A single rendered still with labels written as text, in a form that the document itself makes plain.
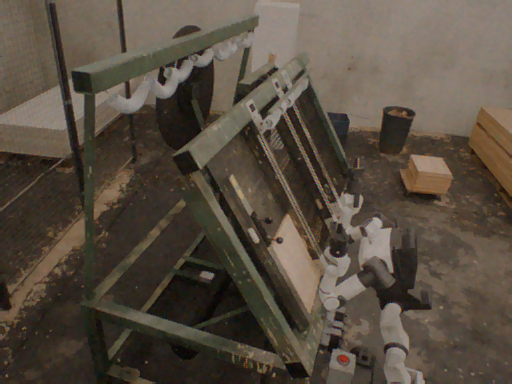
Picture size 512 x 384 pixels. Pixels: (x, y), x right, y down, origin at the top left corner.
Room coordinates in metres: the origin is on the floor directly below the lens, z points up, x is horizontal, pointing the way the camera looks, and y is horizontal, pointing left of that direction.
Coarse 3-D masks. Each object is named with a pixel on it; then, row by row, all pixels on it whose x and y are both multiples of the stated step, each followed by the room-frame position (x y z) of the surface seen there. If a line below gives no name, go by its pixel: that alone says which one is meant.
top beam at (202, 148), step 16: (288, 64) 3.14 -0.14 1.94; (304, 64) 3.42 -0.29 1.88; (272, 80) 2.64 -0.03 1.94; (256, 96) 2.31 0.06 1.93; (272, 96) 2.52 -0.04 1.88; (240, 112) 2.04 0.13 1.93; (208, 128) 1.81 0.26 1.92; (224, 128) 1.82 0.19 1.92; (240, 128) 1.95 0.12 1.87; (192, 144) 1.57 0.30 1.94; (208, 144) 1.64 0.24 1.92; (224, 144) 1.75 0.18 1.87; (176, 160) 1.52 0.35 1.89; (192, 160) 1.50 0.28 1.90; (208, 160) 1.57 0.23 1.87
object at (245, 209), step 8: (232, 176) 1.76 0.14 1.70; (232, 184) 1.72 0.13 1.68; (232, 192) 1.72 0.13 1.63; (240, 200) 1.71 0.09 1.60; (240, 208) 1.71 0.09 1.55; (248, 208) 1.72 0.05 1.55; (248, 216) 1.69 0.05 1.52; (248, 224) 1.69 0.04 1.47; (256, 232) 1.68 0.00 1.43; (264, 248) 1.67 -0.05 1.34; (272, 248) 1.70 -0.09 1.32; (272, 256) 1.66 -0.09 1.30; (280, 264) 1.68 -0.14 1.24; (280, 272) 1.64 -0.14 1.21; (280, 280) 1.64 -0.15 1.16; (288, 280) 1.65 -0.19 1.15; (288, 288) 1.63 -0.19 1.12; (288, 296) 1.62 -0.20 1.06; (296, 296) 1.63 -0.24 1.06; (296, 304) 1.61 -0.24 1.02; (296, 312) 1.61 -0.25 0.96; (304, 312) 1.61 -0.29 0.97; (304, 320) 1.60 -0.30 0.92
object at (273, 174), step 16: (256, 112) 2.19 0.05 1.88; (256, 128) 2.13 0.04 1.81; (256, 144) 2.13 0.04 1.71; (272, 160) 2.14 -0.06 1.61; (272, 176) 2.10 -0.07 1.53; (288, 192) 2.11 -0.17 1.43; (288, 208) 2.07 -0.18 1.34; (304, 224) 2.07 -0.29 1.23; (304, 240) 2.04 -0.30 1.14; (320, 256) 2.02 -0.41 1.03; (320, 272) 2.00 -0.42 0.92
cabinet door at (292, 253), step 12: (288, 216) 2.05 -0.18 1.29; (288, 228) 1.98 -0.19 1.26; (288, 240) 1.91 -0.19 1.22; (300, 240) 2.02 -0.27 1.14; (276, 252) 1.74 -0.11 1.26; (288, 252) 1.84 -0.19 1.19; (300, 252) 1.95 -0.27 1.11; (288, 264) 1.78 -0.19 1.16; (300, 264) 1.88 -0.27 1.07; (312, 264) 1.99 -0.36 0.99; (300, 276) 1.81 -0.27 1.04; (312, 276) 1.92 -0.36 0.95; (300, 288) 1.74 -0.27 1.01; (312, 288) 1.84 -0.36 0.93; (312, 300) 1.77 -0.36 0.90
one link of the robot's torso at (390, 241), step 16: (368, 240) 1.82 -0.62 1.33; (384, 240) 1.79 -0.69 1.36; (400, 240) 1.75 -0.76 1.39; (416, 240) 1.82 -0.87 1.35; (368, 256) 1.70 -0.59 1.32; (384, 256) 1.67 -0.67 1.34; (400, 256) 1.68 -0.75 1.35; (416, 256) 1.66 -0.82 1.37; (400, 272) 1.64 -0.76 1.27; (416, 272) 1.65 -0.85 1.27; (400, 288) 1.67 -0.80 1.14
